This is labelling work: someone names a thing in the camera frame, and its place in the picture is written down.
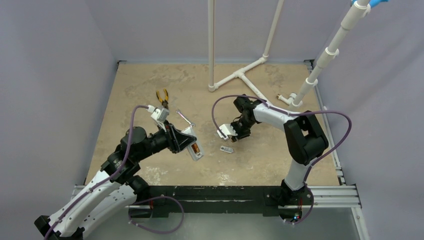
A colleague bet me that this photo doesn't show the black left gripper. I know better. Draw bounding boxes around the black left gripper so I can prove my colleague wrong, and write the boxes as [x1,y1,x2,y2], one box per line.
[134,119,196,162]

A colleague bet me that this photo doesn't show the white universal AC remote control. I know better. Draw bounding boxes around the white universal AC remote control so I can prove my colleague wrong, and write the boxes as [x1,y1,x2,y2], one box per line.
[182,126,205,162]

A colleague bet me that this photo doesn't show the orange battery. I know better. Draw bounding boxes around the orange battery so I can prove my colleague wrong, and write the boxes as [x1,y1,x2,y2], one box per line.
[192,143,200,154]

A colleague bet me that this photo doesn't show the white remote battery cover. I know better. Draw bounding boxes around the white remote battery cover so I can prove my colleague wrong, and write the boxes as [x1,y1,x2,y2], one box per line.
[220,146,234,154]

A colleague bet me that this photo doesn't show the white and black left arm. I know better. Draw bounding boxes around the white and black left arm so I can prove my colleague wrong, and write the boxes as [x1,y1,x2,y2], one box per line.
[34,121,203,240]

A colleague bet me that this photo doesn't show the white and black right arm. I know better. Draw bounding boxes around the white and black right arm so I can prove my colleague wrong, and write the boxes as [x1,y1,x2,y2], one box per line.
[229,95,329,204]

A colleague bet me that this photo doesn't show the silver open-end wrench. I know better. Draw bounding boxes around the silver open-end wrench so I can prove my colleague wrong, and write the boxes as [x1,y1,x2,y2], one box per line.
[175,109,196,128]

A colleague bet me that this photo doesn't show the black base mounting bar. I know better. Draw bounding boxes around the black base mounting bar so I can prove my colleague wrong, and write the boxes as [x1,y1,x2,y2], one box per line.
[126,176,314,222]

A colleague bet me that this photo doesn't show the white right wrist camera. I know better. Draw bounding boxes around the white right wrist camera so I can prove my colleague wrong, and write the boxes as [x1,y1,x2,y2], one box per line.
[216,123,238,141]

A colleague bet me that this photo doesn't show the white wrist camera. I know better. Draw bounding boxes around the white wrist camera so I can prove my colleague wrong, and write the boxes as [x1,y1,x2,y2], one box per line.
[216,123,238,141]
[147,105,169,131]

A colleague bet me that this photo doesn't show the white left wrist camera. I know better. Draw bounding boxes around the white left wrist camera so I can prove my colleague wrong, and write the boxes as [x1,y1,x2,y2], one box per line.
[147,105,169,131]

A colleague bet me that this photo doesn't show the yellow handled pliers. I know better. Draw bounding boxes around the yellow handled pliers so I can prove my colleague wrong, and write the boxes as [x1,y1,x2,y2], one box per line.
[156,88,169,109]

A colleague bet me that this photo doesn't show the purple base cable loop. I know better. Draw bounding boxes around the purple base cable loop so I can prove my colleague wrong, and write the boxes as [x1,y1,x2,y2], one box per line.
[128,194,184,234]

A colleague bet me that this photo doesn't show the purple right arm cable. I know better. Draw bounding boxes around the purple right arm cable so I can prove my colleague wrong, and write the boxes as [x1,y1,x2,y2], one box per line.
[211,95,353,225]

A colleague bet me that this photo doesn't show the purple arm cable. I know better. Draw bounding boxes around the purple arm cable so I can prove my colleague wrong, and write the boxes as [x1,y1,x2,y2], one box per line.
[43,105,152,240]
[211,95,353,225]

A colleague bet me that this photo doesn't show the aluminium table frame rail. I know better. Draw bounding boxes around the aluminium table frame rail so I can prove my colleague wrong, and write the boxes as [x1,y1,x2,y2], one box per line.
[306,59,363,209]

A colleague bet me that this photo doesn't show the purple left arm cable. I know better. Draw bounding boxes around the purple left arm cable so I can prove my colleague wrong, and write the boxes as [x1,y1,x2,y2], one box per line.
[43,105,152,240]

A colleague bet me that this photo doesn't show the white PVC pipe frame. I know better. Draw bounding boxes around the white PVC pipe frame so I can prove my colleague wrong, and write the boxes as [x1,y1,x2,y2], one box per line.
[207,0,379,109]

